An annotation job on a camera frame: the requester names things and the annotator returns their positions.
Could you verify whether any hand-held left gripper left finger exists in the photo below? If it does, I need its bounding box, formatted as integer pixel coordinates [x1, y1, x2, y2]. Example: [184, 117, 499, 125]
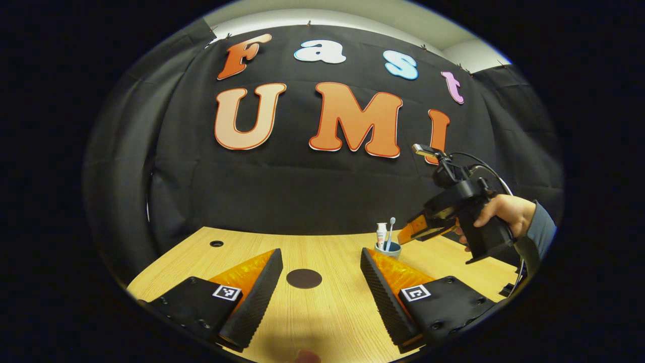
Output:
[136, 248, 284, 353]

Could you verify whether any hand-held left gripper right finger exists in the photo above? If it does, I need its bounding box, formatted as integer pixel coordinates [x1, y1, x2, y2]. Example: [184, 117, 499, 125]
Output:
[360, 247, 499, 354]

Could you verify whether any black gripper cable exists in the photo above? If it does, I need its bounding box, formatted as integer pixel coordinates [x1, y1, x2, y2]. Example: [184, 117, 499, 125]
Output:
[448, 151, 529, 299]

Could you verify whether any light blue cup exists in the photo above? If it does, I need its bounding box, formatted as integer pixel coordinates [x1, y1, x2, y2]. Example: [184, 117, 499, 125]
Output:
[374, 241, 402, 261]

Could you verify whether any dark brown round coaster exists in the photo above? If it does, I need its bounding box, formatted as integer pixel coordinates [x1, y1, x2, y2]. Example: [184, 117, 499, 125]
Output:
[286, 269, 323, 289]

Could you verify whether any wooden desktop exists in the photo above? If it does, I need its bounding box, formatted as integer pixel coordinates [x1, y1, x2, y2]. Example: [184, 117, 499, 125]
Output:
[126, 226, 525, 363]

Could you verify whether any black backdrop cloth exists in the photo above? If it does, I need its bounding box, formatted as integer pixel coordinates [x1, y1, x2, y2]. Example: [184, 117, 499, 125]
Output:
[83, 18, 565, 283]

